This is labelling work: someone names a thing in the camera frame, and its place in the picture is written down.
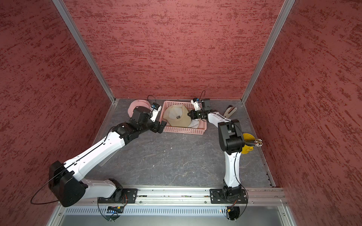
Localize pink baseball cap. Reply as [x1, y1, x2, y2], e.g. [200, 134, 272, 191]
[127, 99, 151, 117]

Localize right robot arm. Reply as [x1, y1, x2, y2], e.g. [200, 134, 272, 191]
[188, 98, 245, 202]

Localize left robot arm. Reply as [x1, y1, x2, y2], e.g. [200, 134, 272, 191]
[49, 103, 166, 207]

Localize beige baseball cap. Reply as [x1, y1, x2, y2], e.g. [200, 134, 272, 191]
[163, 105, 200, 129]

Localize stapler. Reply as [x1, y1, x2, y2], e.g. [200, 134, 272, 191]
[223, 105, 237, 118]

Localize yellow pen cup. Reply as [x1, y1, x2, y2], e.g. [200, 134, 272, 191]
[241, 133, 255, 154]

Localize pens in cup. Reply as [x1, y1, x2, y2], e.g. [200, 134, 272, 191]
[245, 139, 263, 147]

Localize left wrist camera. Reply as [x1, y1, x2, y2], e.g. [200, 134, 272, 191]
[150, 102, 162, 122]

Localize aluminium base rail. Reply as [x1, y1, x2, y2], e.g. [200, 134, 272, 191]
[60, 186, 288, 205]

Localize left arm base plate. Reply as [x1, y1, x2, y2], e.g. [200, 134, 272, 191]
[98, 188, 138, 205]

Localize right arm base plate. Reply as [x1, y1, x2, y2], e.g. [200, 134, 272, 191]
[209, 187, 248, 204]

